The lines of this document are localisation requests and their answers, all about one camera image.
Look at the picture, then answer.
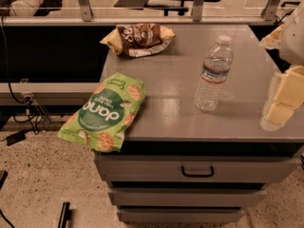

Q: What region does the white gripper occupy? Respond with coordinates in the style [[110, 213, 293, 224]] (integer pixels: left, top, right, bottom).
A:
[[259, 2, 304, 131]]

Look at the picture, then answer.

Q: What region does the clear plastic water bottle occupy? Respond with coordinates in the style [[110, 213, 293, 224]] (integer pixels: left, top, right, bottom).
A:
[[195, 35, 234, 112]]

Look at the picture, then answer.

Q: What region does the grey drawer cabinet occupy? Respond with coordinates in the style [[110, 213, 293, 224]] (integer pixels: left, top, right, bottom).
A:
[[95, 25, 304, 222]]

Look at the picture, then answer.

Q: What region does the brown yellow snack bag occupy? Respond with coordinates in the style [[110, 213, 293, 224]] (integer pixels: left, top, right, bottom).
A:
[[100, 23, 175, 58]]

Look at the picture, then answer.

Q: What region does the green rice chips bag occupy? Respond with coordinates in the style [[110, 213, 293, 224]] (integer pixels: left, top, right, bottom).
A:
[[58, 73, 145, 153]]

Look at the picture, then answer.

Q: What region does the seated person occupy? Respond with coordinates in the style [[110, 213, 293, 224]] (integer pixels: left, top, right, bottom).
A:
[[0, 0, 63, 17]]

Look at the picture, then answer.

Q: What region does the black power adapter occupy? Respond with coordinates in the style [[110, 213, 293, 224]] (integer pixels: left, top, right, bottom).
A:
[[6, 131, 26, 146]]

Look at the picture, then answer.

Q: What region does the black drawer handle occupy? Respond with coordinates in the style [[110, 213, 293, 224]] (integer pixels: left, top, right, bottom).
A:
[[180, 166, 215, 179]]

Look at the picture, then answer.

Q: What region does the metal glass barrier frame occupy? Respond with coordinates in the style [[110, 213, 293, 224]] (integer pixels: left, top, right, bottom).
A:
[[0, 0, 304, 27]]

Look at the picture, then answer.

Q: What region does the black cable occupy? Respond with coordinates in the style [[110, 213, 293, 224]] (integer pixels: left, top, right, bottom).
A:
[[0, 16, 48, 136]]

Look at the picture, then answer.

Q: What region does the black floor bracket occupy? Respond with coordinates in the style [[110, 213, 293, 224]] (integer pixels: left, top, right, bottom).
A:
[[57, 202, 71, 228]]

